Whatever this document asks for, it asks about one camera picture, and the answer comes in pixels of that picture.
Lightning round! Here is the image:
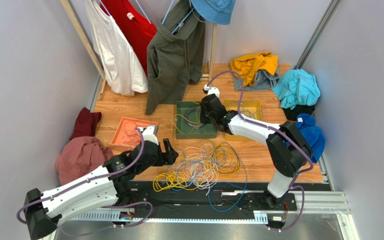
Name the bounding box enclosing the yellow cable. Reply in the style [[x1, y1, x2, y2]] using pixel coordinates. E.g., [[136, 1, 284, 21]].
[[172, 101, 206, 135], [152, 139, 243, 193]]

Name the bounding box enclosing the orange cable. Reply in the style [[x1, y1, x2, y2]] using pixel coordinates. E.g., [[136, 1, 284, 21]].
[[117, 120, 146, 147]]

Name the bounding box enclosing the grey-blue cable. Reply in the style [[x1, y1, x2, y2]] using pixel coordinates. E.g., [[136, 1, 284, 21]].
[[226, 101, 263, 121]]

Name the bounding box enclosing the blue cable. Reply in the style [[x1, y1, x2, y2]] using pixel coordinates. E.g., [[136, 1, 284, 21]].
[[165, 159, 249, 213]]

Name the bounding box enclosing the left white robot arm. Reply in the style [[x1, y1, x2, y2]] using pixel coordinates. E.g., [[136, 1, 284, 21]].
[[17, 138, 179, 240]]

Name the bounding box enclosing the green plastic tray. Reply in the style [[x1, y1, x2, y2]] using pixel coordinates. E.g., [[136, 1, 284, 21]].
[[173, 101, 218, 140]]

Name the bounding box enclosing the orange plastic tray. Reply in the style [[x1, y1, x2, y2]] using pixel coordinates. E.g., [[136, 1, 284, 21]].
[[110, 117, 158, 148]]

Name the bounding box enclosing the yellow plastic tray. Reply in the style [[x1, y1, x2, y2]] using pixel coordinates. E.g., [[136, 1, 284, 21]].
[[223, 99, 263, 141]]

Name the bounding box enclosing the yellow garment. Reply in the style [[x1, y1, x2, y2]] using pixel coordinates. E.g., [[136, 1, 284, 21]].
[[230, 51, 279, 90]]

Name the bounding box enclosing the grey-blue garment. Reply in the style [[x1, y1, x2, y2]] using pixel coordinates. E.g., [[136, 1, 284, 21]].
[[244, 69, 280, 92]]

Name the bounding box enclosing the olive green jacket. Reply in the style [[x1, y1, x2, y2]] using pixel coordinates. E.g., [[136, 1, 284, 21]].
[[145, 0, 206, 115]]

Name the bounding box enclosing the dusty pink garment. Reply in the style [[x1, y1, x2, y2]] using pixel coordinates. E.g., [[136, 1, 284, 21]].
[[55, 136, 114, 186]]

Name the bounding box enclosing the dark red garment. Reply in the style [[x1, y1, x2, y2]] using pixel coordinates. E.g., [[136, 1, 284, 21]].
[[69, 107, 102, 140]]

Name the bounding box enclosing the black garment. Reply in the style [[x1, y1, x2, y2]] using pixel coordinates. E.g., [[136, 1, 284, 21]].
[[282, 105, 315, 121]]

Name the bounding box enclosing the white tank top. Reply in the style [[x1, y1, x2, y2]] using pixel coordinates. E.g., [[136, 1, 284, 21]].
[[84, 0, 148, 96]]

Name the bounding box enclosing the cyan garment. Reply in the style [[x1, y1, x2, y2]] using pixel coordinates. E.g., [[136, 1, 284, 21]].
[[272, 69, 321, 110]]

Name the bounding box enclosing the blue bucket hat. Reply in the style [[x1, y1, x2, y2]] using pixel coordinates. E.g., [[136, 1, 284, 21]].
[[190, 0, 236, 25]]

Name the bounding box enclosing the royal blue garment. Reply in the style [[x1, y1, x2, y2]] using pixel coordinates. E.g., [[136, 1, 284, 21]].
[[295, 113, 326, 164]]

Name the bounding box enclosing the red t-shirt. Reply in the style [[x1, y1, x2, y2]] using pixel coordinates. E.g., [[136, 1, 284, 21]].
[[102, 0, 157, 74]]

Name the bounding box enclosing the wooden clothes rack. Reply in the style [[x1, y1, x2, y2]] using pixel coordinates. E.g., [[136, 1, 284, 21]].
[[60, 0, 218, 105]]

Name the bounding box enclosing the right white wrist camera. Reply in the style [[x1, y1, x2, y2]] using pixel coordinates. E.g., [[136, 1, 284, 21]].
[[203, 84, 220, 97]]

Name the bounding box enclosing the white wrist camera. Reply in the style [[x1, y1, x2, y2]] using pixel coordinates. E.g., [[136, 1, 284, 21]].
[[203, 84, 220, 97], [136, 124, 159, 145]]

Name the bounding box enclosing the black coiled cable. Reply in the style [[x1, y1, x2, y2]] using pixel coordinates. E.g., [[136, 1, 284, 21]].
[[183, 106, 206, 129]]

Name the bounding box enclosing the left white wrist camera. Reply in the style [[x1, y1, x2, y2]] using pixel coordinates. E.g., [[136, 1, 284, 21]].
[[136, 124, 159, 145]]

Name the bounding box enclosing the white cable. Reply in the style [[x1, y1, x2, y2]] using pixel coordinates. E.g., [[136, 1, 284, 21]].
[[165, 141, 226, 196]]

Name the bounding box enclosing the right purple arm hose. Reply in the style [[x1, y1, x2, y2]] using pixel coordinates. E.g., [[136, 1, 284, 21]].
[[206, 70, 314, 232]]

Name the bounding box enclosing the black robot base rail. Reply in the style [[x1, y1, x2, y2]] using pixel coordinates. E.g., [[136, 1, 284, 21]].
[[48, 180, 353, 231]]

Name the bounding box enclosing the aluminium corner post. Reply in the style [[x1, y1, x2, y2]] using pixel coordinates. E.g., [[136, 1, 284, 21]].
[[293, 0, 342, 69]]

